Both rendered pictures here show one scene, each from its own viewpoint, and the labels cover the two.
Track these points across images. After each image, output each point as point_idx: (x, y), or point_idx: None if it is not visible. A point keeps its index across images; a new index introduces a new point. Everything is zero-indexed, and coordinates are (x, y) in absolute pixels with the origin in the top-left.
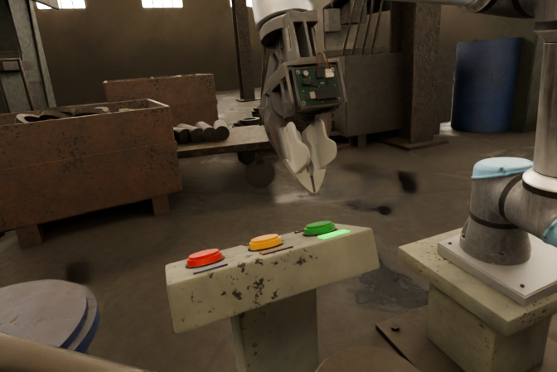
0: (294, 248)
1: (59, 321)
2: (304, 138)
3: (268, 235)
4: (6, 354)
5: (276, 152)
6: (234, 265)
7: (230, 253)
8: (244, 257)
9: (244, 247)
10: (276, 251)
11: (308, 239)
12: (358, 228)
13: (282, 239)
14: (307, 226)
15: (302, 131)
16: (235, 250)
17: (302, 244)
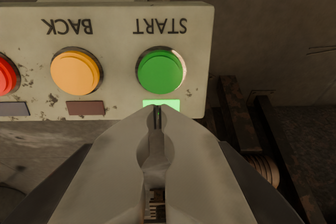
0: (105, 118)
1: None
2: (165, 193)
3: (79, 69)
4: None
5: (66, 160)
6: (39, 119)
7: (24, 59)
8: (47, 99)
9: (45, 38)
10: (85, 114)
11: (132, 94)
12: (195, 106)
13: (106, 49)
14: (141, 75)
15: (174, 210)
16: (32, 46)
17: (116, 112)
